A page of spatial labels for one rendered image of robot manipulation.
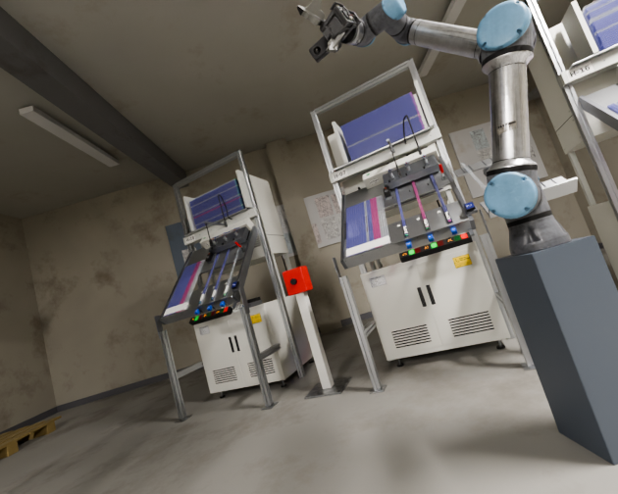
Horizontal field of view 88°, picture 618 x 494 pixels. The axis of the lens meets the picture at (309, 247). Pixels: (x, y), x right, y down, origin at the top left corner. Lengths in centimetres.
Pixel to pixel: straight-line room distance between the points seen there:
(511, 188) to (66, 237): 561
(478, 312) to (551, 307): 104
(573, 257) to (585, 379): 31
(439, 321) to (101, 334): 459
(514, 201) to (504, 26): 43
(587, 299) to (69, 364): 565
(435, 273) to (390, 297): 30
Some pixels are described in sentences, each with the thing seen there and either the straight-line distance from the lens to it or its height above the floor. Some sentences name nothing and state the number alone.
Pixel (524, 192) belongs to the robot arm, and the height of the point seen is 71.
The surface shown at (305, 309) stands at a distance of 207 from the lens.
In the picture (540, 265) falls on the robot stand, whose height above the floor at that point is 51.
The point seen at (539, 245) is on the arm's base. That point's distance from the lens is 110.
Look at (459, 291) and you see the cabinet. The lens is 206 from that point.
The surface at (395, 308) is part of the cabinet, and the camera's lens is 209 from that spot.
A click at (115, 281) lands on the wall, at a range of 539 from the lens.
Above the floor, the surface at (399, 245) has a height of 71.
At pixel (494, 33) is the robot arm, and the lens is 107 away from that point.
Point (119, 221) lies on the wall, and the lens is 548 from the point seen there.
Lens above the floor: 63
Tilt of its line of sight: 7 degrees up
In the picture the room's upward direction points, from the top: 17 degrees counter-clockwise
